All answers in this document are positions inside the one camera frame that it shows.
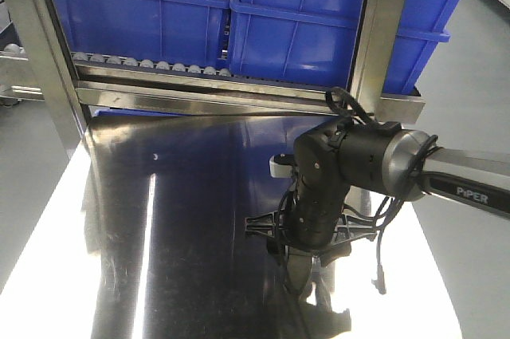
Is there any left blue plastic bin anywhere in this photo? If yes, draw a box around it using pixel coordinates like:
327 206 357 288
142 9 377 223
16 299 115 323
53 0 230 69

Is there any roller conveyor track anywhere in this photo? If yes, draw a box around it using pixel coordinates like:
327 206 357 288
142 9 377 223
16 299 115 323
72 52 233 77

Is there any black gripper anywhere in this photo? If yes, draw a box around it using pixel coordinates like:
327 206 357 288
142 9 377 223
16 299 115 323
245 120 376 267

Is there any right blue plastic bin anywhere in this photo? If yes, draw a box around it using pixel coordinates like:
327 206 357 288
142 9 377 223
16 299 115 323
228 0 460 94

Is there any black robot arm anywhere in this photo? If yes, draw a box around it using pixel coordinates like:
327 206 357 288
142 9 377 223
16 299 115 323
245 117 509 264

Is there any grey brake pad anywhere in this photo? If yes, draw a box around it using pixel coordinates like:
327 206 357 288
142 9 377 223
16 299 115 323
284 246 312 296

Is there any blue plastic bin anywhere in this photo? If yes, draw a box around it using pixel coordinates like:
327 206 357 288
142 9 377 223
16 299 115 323
228 0 460 94
53 0 230 69

